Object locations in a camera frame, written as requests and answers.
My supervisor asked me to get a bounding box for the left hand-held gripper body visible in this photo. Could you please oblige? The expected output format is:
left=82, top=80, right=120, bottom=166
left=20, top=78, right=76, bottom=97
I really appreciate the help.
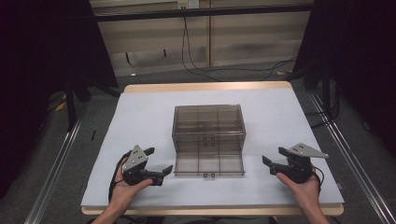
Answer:
left=121, top=145, right=165, bottom=187

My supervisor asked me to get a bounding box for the black curtain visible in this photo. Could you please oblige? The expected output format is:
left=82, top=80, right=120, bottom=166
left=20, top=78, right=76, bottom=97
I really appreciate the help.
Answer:
left=291, top=0, right=396, bottom=158
left=0, top=0, right=120, bottom=200

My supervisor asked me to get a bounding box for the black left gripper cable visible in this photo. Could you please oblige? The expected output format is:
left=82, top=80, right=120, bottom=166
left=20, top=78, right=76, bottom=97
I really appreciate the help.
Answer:
left=107, top=150, right=133, bottom=203

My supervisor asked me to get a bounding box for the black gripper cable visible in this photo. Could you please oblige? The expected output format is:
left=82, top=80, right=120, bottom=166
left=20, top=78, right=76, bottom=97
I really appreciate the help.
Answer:
left=311, top=165, right=325, bottom=197
left=107, top=150, right=133, bottom=203

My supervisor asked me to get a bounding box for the black hanging cable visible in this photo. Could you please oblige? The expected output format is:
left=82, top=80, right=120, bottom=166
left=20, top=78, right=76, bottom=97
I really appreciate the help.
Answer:
left=180, top=16, right=298, bottom=82

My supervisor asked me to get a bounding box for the smoky transparent compartment box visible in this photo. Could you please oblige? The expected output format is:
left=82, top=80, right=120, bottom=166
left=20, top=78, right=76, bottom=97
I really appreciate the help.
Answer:
left=171, top=104, right=248, bottom=179

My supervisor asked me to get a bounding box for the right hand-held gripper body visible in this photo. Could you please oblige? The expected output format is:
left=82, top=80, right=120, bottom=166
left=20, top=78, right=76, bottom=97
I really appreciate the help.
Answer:
left=269, top=142, right=330, bottom=184

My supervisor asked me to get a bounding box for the white wall socket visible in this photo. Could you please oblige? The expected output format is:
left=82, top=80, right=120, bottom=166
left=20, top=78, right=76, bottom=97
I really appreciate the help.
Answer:
left=177, top=0, right=200, bottom=10

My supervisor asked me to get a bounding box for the person's left hand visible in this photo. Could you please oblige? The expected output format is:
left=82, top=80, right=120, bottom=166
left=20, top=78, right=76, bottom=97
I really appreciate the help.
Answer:
left=109, top=157, right=154, bottom=213

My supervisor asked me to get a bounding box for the black horizontal bar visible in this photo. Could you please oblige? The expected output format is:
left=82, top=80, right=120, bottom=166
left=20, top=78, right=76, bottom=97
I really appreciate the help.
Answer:
left=92, top=3, right=314, bottom=22

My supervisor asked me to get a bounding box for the black metal stand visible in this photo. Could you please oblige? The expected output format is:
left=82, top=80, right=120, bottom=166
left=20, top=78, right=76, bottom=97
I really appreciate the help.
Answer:
left=306, top=59, right=341, bottom=129
left=64, top=76, right=92, bottom=133

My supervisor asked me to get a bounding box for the person's right hand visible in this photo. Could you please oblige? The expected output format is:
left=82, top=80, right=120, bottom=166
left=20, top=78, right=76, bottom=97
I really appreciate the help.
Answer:
left=276, top=172, right=321, bottom=212

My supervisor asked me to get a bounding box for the metal floor rail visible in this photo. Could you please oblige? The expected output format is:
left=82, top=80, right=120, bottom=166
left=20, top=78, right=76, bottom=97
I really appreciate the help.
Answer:
left=23, top=102, right=90, bottom=224
left=307, top=89, right=396, bottom=224

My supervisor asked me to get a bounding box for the white table mat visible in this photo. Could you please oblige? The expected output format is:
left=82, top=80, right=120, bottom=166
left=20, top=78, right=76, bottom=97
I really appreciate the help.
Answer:
left=80, top=89, right=345, bottom=209

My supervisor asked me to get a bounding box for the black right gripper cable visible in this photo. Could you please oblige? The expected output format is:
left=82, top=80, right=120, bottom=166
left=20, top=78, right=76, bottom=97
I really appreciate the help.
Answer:
left=311, top=165, right=325, bottom=197

